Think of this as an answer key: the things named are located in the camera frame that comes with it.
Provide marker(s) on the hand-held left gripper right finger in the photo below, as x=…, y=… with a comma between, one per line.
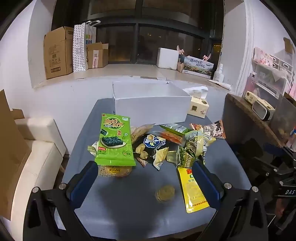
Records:
x=205, y=185

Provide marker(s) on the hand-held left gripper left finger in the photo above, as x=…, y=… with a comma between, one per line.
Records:
x=83, y=183

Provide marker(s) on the bright yellow snack packet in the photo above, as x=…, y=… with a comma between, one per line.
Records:
x=192, y=197

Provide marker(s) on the green seaweed snack packet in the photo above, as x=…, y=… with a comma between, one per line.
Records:
x=115, y=139

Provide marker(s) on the white cardboard box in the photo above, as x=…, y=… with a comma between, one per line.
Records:
x=150, y=109

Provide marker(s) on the olive green pea packet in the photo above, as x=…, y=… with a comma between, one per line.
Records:
x=196, y=141
x=185, y=157

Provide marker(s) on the round gold wrapped snack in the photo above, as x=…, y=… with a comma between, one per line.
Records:
x=164, y=192

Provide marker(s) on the small translucent yellow packet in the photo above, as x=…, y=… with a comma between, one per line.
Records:
x=172, y=157

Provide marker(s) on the blue-grey tablecloth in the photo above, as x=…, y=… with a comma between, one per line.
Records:
x=129, y=197

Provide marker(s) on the beige snack packet orange edges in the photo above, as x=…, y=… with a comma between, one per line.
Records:
x=210, y=129

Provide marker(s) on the cream sofa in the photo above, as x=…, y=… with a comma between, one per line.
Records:
x=34, y=153

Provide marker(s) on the orange striped snack packet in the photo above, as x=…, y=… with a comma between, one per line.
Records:
x=172, y=138

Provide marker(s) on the black and blue chip packet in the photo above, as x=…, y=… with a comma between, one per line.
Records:
x=150, y=141

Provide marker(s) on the clear acrylic box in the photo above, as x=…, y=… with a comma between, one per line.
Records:
x=283, y=118

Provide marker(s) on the beige tissue box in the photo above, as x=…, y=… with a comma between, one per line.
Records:
x=196, y=107

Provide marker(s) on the wooden-edged side table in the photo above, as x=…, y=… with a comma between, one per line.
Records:
x=245, y=115

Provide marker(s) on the white device dark screen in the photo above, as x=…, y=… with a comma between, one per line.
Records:
x=262, y=111

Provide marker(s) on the small cream device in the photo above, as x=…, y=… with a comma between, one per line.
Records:
x=254, y=97

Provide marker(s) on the white plastic bottle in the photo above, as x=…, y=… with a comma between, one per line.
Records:
x=218, y=74

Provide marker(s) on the white desktop storage organizer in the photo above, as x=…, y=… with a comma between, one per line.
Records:
x=270, y=78

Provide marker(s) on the landscape printed carton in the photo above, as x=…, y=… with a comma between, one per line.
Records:
x=196, y=67

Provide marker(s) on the small open cardboard box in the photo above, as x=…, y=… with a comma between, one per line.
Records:
x=96, y=55

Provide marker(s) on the large brown cardboard box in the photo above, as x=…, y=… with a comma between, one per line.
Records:
x=57, y=53

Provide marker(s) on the white foam box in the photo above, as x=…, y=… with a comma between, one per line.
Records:
x=166, y=59

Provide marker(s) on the white bag coloured squares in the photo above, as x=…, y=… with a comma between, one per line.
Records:
x=91, y=32

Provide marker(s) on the dark window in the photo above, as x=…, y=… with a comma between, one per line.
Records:
x=150, y=30

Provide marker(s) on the brown cardboard wall tag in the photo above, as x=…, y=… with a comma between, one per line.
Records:
x=288, y=45

